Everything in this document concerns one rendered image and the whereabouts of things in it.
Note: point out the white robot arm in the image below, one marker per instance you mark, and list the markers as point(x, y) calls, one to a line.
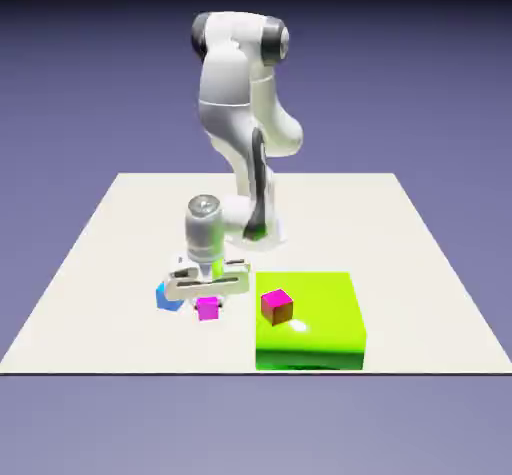
point(226, 83)

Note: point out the small blue cube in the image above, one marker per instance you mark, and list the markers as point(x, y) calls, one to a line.
point(164, 301)

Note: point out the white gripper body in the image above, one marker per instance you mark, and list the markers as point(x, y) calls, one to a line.
point(208, 285)

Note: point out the small magenta cube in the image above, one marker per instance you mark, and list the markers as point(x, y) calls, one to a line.
point(276, 307)
point(208, 309)

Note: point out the large lime green box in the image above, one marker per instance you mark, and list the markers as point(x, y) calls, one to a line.
point(320, 323)

